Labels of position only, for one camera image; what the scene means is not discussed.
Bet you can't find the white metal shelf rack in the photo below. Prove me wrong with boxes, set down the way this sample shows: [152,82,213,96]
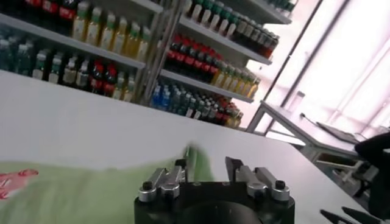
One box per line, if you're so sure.
[143,0,293,130]
[0,0,171,106]

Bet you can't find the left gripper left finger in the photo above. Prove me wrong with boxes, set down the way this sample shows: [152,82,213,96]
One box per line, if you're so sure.
[138,158,188,203]

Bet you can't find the black slanted pole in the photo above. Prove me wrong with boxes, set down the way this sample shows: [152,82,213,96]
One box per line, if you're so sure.
[270,0,324,94]

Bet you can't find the dark tea bottle beige label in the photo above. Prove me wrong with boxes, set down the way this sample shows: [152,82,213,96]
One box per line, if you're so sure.
[262,32,274,56]
[242,21,256,46]
[265,35,280,59]
[249,26,263,49]
[256,29,269,53]
[233,18,248,42]

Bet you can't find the small yellow tea bottle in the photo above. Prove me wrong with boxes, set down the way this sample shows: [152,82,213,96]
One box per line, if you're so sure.
[112,72,127,100]
[233,111,244,129]
[122,76,137,103]
[227,111,238,128]

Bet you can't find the dark red drink green cap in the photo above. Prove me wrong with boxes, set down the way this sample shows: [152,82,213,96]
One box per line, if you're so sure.
[218,7,230,35]
[209,2,221,30]
[200,0,212,26]
[191,0,202,22]
[225,12,239,39]

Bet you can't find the small dark bottle white label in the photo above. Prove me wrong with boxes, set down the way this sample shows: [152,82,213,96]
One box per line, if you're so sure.
[62,56,79,88]
[32,51,48,80]
[208,105,219,124]
[48,54,64,85]
[200,103,211,122]
[185,97,196,119]
[193,99,204,121]
[75,59,91,91]

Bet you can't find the white side table with legs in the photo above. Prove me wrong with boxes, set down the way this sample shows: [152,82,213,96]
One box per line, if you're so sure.
[246,100,378,183]

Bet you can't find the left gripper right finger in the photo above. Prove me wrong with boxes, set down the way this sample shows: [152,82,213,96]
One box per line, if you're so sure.
[224,156,291,202]

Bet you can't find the clear plastic bottle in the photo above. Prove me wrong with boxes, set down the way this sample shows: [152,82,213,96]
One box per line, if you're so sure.
[286,90,305,113]

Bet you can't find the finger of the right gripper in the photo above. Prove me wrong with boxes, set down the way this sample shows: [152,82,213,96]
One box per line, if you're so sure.
[319,209,356,224]
[342,206,383,224]

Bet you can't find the light green polo shirt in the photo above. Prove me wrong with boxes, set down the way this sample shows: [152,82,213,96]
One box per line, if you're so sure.
[0,144,216,224]

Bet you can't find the dark flat laptop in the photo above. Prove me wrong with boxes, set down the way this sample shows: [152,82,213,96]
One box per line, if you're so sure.
[316,121,360,144]

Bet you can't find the blue water bottle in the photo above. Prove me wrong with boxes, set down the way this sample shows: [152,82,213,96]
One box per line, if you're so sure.
[151,85,162,109]
[160,88,171,112]

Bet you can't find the green water bottle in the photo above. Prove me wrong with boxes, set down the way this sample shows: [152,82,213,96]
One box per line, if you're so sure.
[14,42,30,76]
[177,93,188,116]
[169,89,180,114]
[0,38,12,72]

